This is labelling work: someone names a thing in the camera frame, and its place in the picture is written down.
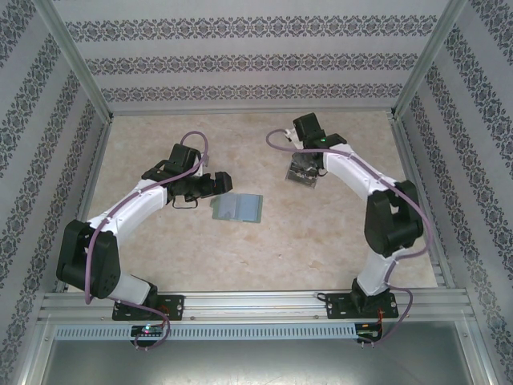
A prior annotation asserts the dark glossy card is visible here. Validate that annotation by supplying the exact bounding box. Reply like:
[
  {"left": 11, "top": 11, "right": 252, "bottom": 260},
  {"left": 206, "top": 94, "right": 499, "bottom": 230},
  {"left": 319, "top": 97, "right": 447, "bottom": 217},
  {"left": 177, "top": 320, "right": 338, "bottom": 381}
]
[{"left": 285, "top": 160, "right": 321, "bottom": 190}]

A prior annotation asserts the grey green card holder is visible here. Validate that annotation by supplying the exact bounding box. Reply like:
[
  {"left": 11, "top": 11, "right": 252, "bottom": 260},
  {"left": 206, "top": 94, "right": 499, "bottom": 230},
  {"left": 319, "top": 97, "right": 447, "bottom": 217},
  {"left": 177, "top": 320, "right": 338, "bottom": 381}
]
[{"left": 211, "top": 194, "right": 265, "bottom": 224}]

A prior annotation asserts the grey sheet metal panel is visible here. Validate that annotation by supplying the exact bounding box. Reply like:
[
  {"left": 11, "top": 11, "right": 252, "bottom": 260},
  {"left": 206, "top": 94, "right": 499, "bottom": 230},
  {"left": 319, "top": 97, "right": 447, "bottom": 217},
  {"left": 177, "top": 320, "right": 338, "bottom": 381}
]
[{"left": 39, "top": 320, "right": 482, "bottom": 385}]

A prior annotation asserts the thin black left gripper cable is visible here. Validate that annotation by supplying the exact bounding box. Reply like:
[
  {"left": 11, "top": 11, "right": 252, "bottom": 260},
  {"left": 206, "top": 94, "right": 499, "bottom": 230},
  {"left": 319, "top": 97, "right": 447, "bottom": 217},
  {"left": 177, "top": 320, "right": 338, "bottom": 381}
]
[{"left": 171, "top": 195, "right": 200, "bottom": 210}]

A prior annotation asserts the aluminium side rail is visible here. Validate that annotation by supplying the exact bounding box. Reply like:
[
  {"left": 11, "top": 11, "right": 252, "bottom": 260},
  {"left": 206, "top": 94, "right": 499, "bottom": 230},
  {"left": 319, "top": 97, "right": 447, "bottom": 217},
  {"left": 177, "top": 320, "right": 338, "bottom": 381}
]
[
  {"left": 74, "top": 118, "right": 115, "bottom": 225},
  {"left": 390, "top": 115, "right": 457, "bottom": 290}
]

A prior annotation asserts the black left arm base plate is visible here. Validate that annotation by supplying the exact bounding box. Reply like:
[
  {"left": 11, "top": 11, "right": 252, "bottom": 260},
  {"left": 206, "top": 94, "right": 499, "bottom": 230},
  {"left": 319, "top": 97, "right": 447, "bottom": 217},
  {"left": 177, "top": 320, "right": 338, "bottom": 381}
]
[{"left": 113, "top": 294, "right": 185, "bottom": 322}]

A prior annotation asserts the aluminium mounting rail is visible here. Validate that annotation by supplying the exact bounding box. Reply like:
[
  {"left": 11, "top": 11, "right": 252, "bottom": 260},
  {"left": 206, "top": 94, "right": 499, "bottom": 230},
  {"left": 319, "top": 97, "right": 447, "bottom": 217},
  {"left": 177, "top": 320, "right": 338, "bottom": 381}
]
[{"left": 38, "top": 291, "right": 470, "bottom": 322}]

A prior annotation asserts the aluminium frame post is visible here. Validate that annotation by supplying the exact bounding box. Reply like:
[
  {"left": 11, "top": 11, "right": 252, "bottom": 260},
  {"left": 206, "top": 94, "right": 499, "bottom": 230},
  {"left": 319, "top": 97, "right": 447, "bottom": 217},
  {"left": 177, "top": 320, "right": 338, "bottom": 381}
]
[
  {"left": 389, "top": 0, "right": 471, "bottom": 120},
  {"left": 34, "top": 0, "right": 115, "bottom": 124}
]

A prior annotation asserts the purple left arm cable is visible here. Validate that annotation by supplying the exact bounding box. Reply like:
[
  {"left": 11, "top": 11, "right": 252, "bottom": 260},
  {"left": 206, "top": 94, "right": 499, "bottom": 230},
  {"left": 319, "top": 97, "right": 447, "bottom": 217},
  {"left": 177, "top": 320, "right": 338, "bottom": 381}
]
[{"left": 84, "top": 131, "right": 212, "bottom": 351}]

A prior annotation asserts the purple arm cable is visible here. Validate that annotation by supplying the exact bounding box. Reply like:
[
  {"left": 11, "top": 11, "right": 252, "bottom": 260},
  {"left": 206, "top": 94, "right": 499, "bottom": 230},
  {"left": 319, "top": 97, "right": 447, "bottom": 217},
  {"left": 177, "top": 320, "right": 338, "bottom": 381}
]
[
  {"left": 265, "top": 128, "right": 433, "bottom": 348},
  {"left": 84, "top": 131, "right": 212, "bottom": 351}
]

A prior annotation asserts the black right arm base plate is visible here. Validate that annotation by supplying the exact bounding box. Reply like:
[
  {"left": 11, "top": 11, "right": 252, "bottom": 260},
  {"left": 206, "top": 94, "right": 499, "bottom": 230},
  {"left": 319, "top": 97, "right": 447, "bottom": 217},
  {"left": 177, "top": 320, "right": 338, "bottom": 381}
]
[{"left": 325, "top": 292, "right": 398, "bottom": 321}]

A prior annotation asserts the slotted grey cable duct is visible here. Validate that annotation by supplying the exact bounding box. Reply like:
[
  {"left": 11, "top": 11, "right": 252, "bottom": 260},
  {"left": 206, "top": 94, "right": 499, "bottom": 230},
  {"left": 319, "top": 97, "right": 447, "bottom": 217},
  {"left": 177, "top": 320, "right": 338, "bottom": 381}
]
[{"left": 54, "top": 323, "right": 357, "bottom": 341}]

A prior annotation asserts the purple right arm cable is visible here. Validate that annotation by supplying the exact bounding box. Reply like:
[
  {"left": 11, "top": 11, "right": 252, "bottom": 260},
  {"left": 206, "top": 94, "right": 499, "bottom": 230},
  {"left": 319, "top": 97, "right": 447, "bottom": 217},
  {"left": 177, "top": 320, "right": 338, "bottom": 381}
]
[{"left": 265, "top": 128, "right": 433, "bottom": 348}]

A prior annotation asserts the aluminium frame strut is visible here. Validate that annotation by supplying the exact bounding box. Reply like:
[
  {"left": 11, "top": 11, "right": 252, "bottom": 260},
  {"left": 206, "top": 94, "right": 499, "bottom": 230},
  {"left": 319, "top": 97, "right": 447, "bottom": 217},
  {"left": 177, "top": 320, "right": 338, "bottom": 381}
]
[
  {"left": 15, "top": 316, "right": 55, "bottom": 385},
  {"left": 464, "top": 316, "right": 500, "bottom": 385}
]

